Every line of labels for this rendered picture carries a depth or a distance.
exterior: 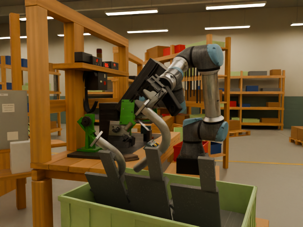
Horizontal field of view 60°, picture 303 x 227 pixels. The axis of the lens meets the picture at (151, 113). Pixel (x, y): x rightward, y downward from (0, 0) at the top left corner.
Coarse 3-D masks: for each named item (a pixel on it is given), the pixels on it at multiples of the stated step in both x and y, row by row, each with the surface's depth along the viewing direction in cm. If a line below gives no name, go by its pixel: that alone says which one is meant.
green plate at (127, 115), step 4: (124, 100) 217; (128, 100) 216; (124, 104) 216; (128, 104) 215; (132, 104) 214; (124, 108) 215; (128, 108) 214; (132, 108) 213; (120, 112) 216; (124, 112) 215; (128, 112) 214; (132, 112) 213; (120, 116) 215; (124, 116) 214; (128, 116) 213; (132, 116) 212; (120, 120) 214; (124, 120) 213; (128, 120) 212; (120, 124) 214; (124, 124) 213
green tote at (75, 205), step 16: (176, 176) 115; (80, 192) 100; (224, 192) 106; (240, 192) 103; (256, 192) 98; (64, 208) 91; (80, 208) 88; (96, 208) 84; (112, 208) 82; (224, 208) 106; (240, 208) 104; (64, 224) 92; (80, 224) 88; (96, 224) 85; (112, 224) 82; (128, 224) 80; (144, 224) 77; (160, 224) 74; (176, 224) 72
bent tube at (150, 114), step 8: (144, 104) 83; (144, 112) 84; (152, 112) 84; (152, 120) 84; (160, 120) 84; (160, 128) 85; (168, 128) 85; (168, 136) 85; (160, 144) 89; (168, 144) 87; (144, 160) 93; (136, 168) 96
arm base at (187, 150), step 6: (186, 144) 154; (192, 144) 153; (198, 144) 153; (180, 150) 159; (186, 150) 154; (192, 150) 152; (198, 150) 153; (204, 150) 158; (186, 156) 153; (192, 156) 152; (204, 156) 155
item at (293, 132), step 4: (292, 128) 719; (296, 128) 694; (300, 128) 673; (292, 132) 719; (296, 132) 694; (300, 132) 672; (292, 136) 718; (296, 136) 694; (300, 136) 672; (292, 140) 720; (296, 140) 689; (300, 140) 672; (296, 144) 689; (300, 144) 685
